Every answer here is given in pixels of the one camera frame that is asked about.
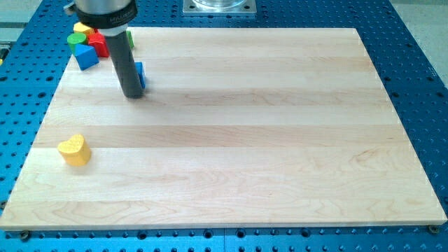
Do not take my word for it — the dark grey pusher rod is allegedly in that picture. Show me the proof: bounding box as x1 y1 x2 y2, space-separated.
105 31 144 99

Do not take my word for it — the yellow heart block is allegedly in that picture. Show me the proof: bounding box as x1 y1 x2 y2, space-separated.
57 134 92 167

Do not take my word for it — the green block behind rod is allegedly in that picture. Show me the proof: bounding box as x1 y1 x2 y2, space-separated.
126 30 134 49

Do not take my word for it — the red block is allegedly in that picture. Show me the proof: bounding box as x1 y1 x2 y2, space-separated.
87 33 110 57

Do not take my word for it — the blue cube block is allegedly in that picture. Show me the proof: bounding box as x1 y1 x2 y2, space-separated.
135 62 146 90

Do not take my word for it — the blue triangle block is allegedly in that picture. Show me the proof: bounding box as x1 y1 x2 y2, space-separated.
74 44 99 71

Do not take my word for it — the green cylinder block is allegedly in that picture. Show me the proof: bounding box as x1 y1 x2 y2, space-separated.
66 33 88 54

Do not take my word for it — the yellow block at back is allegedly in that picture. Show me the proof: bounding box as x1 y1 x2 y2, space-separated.
73 22 95 36

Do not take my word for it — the wooden board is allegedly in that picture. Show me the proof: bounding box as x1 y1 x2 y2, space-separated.
1 28 447 230

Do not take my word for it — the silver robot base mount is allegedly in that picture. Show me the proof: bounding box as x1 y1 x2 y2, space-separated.
182 0 257 17

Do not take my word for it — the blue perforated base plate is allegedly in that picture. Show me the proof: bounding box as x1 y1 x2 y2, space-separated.
1 0 447 251

